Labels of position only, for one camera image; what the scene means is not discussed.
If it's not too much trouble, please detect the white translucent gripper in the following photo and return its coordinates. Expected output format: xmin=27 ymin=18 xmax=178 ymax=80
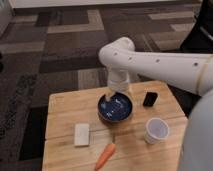
xmin=106 ymin=68 xmax=130 ymax=101

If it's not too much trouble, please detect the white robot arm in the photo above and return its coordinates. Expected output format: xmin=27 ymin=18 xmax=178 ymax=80
xmin=99 ymin=37 xmax=213 ymax=171

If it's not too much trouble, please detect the dark blue ceramic bowl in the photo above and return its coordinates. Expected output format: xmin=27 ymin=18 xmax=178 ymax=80
xmin=97 ymin=92 xmax=133 ymax=122

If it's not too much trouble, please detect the white rectangular sponge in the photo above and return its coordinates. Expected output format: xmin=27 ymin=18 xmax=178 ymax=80
xmin=74 ymin=123 xmax=90 ymax=146

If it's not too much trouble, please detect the orange carrot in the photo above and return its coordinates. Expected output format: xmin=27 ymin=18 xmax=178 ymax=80
xmin=95 ymin=134 xmax=116 ymax=171

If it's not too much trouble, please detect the black chair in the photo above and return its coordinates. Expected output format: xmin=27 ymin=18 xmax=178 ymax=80
xmin=180 ymin=0 xmax=213 ymax=54

